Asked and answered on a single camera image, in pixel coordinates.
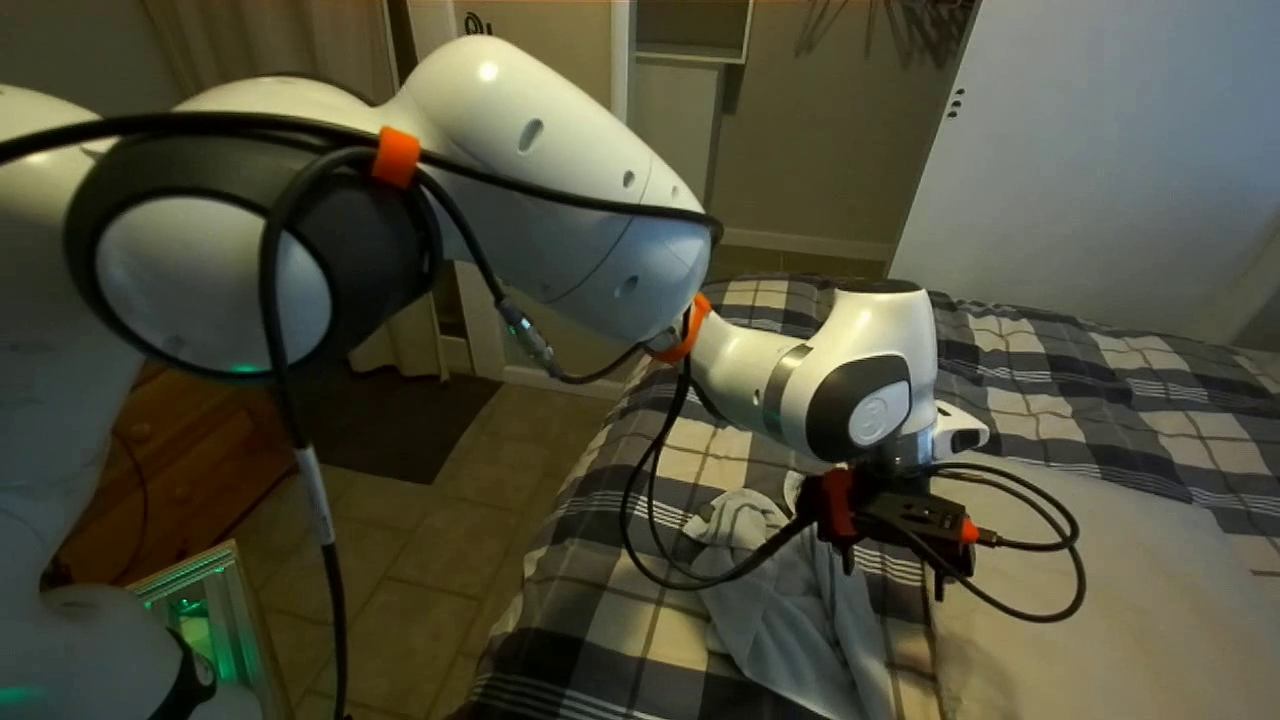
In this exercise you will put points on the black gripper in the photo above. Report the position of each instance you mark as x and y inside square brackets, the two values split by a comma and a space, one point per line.
[906, 513]

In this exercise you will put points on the white grey towel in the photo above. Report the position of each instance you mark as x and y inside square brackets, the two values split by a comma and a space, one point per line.
[800, 624]

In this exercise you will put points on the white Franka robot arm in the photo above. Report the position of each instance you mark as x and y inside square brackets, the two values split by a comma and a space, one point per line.
[560, 185]

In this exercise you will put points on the plaid bedspread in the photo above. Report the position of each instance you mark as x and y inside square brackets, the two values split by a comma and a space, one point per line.
[625, 641]

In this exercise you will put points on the white closet door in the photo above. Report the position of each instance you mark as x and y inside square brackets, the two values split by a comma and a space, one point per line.
[1106, 146]

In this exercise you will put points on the dark floor rug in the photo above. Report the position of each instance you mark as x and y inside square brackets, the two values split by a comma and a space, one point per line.
[403, 424]

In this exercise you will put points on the wooden dresser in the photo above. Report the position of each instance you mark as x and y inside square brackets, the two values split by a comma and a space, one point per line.
[174, 465]

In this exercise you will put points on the white door frame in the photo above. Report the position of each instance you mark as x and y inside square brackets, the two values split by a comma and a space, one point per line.
[666, 123]

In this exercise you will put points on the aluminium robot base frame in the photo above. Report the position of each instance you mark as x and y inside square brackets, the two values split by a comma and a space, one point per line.
[202, 615]

